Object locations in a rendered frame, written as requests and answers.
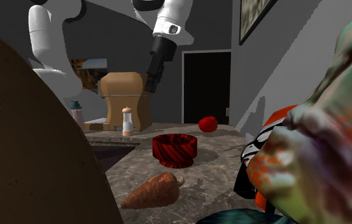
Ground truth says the tan wooden block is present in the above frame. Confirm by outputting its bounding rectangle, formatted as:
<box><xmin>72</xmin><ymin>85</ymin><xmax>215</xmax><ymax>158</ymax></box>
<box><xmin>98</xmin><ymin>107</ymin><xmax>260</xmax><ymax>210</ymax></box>
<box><xmin>97</xmin><ymin>71</ymin><xmax>155</xmax><ymax>132</ymax></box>

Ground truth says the window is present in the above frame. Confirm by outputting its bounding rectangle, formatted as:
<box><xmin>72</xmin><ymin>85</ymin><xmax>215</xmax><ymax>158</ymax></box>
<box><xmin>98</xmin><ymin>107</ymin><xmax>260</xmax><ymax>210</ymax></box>
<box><xmin>71</xmin><ymin>57</ymin><xmax>108</xmax><ymax>94</ymax></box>

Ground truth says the white and peach pepper mill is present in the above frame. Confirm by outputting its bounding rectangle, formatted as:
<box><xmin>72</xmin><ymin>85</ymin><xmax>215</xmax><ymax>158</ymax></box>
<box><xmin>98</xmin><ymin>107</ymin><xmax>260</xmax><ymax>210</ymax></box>
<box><xmin>122</xmin><ymin>106</ymin><xmax>134</xmax><ymax>137</ymax></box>

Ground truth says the red tomato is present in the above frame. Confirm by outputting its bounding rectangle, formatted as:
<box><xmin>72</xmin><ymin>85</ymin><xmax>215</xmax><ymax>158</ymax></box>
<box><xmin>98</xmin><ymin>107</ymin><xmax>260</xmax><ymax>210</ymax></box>
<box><xmin>197</xmin><ymin>116</ymin><xmax>219</xmax><ymax>134</ymax></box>

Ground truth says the flat tan box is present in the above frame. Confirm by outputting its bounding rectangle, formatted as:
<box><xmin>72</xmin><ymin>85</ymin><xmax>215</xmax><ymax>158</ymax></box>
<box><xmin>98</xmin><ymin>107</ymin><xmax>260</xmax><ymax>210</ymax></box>
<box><xmin>83</xmin><ymin>117</ymin><xmax>111</xmax><ymax>132</ymax></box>

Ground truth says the red black striped bowl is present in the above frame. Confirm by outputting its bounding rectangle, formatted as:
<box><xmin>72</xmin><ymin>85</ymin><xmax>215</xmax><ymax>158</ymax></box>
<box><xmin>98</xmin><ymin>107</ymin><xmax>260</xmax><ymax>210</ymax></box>
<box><xmin>151</xmin><ymin>133</ymin><xmax>199</xmax><ymax>169</ymax></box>

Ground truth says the pink bottle with teal cap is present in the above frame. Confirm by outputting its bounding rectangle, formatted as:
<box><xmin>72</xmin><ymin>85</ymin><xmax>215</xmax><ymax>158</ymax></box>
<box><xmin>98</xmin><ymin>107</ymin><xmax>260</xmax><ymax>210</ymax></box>
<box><xmin>70</xmin><ymin>101</ymin><xmax>86</xmax><ymax>131</ymax></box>

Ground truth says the sink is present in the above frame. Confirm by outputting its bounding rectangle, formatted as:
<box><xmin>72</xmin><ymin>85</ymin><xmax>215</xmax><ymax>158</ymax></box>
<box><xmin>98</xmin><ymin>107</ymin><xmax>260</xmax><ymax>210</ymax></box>
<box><xmin>88</xmin><ymin>141</ymin><xmax>141</xmax><ymax>172</ymax></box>

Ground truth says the orange black white object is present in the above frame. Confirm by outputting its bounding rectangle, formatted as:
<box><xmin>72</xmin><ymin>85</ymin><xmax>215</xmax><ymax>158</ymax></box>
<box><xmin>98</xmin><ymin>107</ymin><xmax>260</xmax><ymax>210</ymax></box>
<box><xmin>233</xmin><ymin>104</ymin><xmax>299</xmax><ymax>215</ymax></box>

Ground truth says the orange carrot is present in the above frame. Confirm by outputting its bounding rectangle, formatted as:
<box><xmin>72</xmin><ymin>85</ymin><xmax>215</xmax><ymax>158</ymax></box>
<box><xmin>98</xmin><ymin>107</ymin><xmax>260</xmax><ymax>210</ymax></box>
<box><xmin>120</xmin><ymin>172</ymin><xmax>185</xmax><ymax>211</ymax></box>

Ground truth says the large brown rounded object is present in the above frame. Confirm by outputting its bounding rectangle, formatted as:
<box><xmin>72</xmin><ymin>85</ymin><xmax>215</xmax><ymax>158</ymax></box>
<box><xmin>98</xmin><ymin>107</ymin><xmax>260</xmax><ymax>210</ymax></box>
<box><xmin>0</xmin><ymin>18</ymin><xmax>124</xmax><ymax>224</ymax></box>

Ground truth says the dark teal object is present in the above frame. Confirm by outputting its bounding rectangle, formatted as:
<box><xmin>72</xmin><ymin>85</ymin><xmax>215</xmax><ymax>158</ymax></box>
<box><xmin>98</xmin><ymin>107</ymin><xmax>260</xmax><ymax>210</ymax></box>
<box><xmin>195</xmin><ymin>207</ymin><xmax>298</xmax><ymax>224</ymax></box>

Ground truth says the mottled green and orange object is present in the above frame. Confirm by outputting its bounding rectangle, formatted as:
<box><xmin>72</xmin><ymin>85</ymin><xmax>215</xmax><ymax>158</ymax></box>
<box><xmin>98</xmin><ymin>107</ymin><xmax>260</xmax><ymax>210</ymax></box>
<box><xmin>246</xmin><ymin>2</ymin><xmax>352</xmax><ymax>224</ymax></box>

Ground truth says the dark door with white frame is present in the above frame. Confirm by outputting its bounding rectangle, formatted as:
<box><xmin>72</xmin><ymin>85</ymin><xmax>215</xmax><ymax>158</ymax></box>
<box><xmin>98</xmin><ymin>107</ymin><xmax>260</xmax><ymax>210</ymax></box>
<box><xmin>181</xmin><ymin>49</ymin><xmax>232</xmax><ymax>125</ymax></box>

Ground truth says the framed wall picture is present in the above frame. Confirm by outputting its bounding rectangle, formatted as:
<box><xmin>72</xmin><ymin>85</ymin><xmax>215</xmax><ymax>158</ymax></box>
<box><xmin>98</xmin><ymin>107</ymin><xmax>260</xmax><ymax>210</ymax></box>
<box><xmin>239</xmin><ymin>0</ymin><xmax>279</xmax><ymax>46</ymax></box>

